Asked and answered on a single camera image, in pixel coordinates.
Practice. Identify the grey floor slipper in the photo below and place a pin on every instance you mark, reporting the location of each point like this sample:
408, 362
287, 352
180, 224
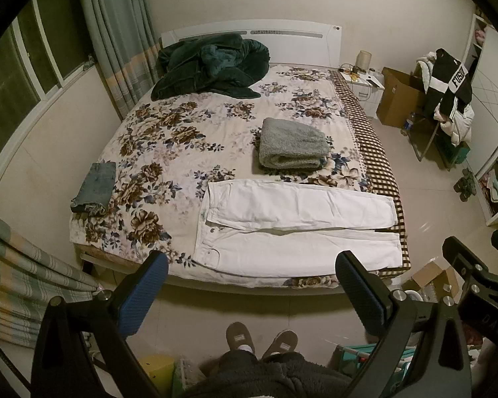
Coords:
469, 190
460, 182

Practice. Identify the green striped curtain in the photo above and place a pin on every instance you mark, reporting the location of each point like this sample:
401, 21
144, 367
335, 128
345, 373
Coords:
20, 273
116, 41

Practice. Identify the person's right slipper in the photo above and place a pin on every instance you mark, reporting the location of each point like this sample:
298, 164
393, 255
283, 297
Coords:
280, 344

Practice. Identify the floral bed sheet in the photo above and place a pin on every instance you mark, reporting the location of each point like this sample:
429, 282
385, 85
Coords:
182, 149

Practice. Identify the white wardrobe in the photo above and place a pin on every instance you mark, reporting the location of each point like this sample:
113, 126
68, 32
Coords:
494, 91

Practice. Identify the plastic water bottle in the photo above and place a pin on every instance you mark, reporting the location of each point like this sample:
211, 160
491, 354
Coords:
407, 124

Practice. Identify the white nightstand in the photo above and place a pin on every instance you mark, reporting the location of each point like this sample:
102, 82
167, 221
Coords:
367, 91

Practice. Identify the teal plastic basket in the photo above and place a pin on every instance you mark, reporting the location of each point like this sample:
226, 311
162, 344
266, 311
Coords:
357, 360

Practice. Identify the folded blue jeans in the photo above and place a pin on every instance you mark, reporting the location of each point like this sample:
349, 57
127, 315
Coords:
96, 186

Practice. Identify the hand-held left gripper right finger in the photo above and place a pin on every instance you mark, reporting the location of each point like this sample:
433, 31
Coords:
355, 290

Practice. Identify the small yellow object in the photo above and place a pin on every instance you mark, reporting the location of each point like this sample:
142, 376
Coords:
352, 77

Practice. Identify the person's dark fleece clothing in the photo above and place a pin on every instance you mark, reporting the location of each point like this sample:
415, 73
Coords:
265, 377

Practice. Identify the yellow box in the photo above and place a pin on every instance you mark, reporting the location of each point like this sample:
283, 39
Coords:
157, 375

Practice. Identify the chair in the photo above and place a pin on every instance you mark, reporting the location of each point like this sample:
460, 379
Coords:
425, 141

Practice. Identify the large cardboard box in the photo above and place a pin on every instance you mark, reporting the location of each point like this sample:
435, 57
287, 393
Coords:
398, 95

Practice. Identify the person's slipper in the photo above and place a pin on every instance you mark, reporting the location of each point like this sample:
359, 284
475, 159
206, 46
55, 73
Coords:
280, 344
240, 336

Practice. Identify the black and white jacket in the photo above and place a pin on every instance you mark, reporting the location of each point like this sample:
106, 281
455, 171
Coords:
450, 78

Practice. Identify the dark green blanket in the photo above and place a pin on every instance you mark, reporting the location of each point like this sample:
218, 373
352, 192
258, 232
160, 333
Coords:
207, 66

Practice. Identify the cream clothing on chair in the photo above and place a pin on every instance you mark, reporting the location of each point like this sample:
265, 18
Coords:
425, 68

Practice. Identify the white bed frame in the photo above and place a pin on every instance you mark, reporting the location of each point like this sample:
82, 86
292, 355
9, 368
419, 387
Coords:
298, 39

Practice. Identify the small cardboard box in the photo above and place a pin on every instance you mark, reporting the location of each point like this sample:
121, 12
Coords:
433, 277

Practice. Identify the pink folded clothing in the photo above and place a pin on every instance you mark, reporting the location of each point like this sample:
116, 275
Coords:
479, 37

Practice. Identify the white pants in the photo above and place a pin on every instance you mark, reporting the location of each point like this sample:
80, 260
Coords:
290, 232

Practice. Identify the green storage box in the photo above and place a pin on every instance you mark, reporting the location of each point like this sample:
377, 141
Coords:
456, 153

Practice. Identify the white puffy jacket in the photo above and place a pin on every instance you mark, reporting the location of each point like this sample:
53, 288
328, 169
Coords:
458, 126

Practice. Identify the folded grey towel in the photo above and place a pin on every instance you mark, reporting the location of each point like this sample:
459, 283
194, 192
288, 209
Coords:
292, 141

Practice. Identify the beige table lamp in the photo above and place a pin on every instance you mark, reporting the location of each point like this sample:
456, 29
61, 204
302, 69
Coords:
363, 61

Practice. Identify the brown checkered bed sheet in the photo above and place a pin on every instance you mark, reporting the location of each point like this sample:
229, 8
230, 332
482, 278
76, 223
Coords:
369, 145

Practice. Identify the window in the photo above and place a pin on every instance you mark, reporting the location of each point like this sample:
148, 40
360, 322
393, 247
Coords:
33, 58

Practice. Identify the person's left slipper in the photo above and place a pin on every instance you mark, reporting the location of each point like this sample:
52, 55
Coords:
240, 336

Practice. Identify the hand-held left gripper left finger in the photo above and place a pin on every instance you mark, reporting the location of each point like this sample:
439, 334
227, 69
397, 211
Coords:
148, 286

